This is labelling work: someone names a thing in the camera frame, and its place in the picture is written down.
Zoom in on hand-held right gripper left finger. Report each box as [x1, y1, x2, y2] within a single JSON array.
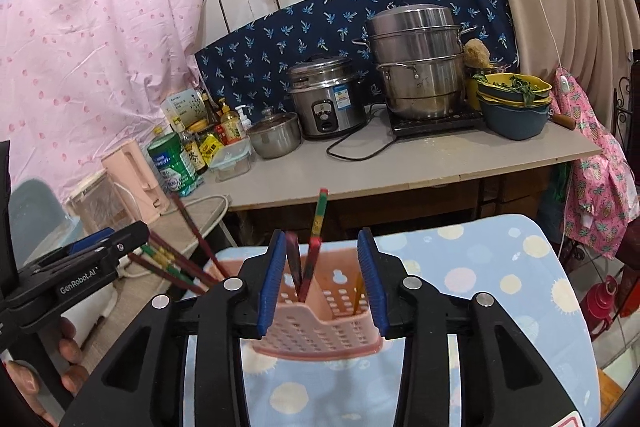
[[60, 229, 288, 427]]

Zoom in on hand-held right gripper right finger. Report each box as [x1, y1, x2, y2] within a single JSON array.
[[356, 228, 586, 427]]

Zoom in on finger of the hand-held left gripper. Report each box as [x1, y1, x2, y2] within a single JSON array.
[[7, 221, 151, 315], [35, 228, 117, 270]]

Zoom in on red-brown chopstick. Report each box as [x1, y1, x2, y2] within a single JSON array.
[[129, 254, 203, 298]]

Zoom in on dark red chopstick grey band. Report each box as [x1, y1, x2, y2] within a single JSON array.
[[286, 231, 304, 300]]

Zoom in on green chopstick gold band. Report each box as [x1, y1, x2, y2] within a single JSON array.
[[306, 188, 330, 258], [141, 247, 207, 294]]

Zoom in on pink perforated utensil basket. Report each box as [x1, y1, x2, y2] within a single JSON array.
[[215, 247, 386, 360]]

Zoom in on dark red patterned chopstick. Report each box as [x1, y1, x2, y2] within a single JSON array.
[[170, 193, 232, 283]]

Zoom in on person's left hand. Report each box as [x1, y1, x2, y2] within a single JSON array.
[[2, 316, 92, 427]]

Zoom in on clear plastic jug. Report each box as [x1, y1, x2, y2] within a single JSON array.
[[66, 171, 123, 240]]

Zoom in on pink electric kettle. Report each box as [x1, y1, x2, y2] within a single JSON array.
[[101, 139, 171, 220]]

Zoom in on blue printed tablecloth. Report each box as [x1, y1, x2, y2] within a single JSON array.
[[182, 213, 601, 427]]

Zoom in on soy sauce bottle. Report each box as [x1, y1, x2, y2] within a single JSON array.
[[176, 122, 209, 175]]

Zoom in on grey counter board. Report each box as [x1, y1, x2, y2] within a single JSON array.
[[182, 107, 604, 211]]

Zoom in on yellow seasoning packet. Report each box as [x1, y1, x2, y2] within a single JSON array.
[[200, 134, 225, 168]]

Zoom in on clear plastic lidded container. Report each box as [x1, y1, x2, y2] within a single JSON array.
[[208, 141, 252, 182]]

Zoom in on white carton box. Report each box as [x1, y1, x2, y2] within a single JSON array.
[[161, 88, 206, 130]]

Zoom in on small steel lidded pot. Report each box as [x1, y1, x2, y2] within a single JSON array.
[[246, 108, 302, 160]]

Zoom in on dark sauce bottle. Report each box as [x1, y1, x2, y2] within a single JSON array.
[[200, 91, 221, 130]]

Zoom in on yellow oil bottle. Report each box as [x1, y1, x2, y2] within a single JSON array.
[[219, 104, 248, 146]]

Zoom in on black induction cooktop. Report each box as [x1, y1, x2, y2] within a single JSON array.
[[387, 106, 486, 138]]

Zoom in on pink dotted cloth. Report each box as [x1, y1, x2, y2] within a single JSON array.
[[0, 0, 213, 208]]

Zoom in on steel rice cooker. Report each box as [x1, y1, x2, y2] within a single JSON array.
[[285, 56, 369, 140]]

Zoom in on blue plastic bowl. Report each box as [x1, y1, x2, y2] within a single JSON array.
[[477, 99, 551, 142]]

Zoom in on yellow plastic cup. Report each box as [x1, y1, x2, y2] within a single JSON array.
[[465, 66, 507, 110]]

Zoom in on yellow plastic bowl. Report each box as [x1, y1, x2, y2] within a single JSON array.
[[472, 74, 554, 108]]

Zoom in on red metal canister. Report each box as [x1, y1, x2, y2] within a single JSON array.
[[579, 276, 632, 342]]

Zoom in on stacked steel steamer pot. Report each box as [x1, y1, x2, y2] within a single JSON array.
[[352, 4, 477, 120]]

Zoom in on pink pineapple-print apron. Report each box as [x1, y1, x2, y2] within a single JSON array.
[[552, 67, 637, 261]]

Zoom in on green leafy vegetables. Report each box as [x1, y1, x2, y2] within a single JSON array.
[[472, 73, 543, 104]]

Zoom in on wooden rolling pin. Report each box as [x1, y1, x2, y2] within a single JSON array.
[[546, 111, 577, 130]]

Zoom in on loofah sponge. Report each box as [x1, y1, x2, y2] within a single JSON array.
[[462, 39, 492, 70]]

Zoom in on navy leaf-print cloth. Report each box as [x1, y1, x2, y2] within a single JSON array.
[[194, 0, 519, 120]]

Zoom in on black metal chair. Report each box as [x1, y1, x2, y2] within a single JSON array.
[[611, 76, 640, 158]]

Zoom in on black power cable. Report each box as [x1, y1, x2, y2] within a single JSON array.
[[326, 104, 393, 162]]

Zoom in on white hanging cord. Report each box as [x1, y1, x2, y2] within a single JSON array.
[[500, 0, 571, 95]]

